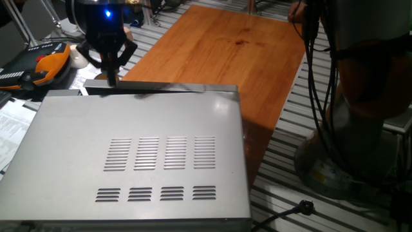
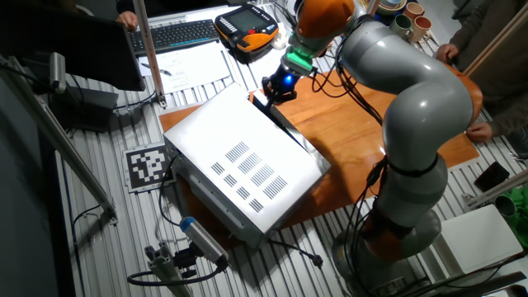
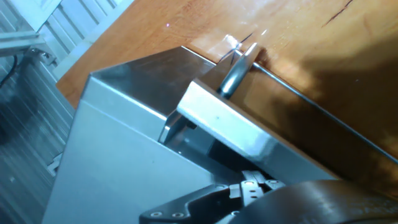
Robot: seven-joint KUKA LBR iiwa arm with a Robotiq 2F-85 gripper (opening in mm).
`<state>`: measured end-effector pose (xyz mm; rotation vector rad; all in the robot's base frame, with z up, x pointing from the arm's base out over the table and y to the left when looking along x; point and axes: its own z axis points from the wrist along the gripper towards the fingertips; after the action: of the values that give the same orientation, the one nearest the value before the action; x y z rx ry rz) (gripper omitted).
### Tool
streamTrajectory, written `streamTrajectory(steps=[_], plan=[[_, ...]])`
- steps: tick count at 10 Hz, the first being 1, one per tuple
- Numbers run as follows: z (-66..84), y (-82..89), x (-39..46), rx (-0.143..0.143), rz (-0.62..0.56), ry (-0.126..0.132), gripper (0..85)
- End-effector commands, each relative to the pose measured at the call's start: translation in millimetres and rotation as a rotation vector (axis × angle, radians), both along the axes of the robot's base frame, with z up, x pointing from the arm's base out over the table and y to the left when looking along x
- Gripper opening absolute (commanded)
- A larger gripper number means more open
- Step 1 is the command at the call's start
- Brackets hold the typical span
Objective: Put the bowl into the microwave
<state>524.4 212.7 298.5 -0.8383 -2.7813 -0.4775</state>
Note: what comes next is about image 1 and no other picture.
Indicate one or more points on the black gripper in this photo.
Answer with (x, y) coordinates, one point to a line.
(106, 25)

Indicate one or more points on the silver orange robot arm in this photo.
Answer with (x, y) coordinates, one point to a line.
(360, 64)

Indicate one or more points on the silver microwave oven body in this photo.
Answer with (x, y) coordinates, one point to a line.
(96, 129)

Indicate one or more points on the left hand olive sleeve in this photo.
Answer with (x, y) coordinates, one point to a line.
(296, 13)

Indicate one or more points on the white duck figure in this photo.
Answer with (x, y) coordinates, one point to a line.
(78, 58)

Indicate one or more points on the orange black teach pendant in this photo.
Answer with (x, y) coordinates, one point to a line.
(48, 61)

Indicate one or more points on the wooden board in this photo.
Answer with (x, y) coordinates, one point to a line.
(209, 58)

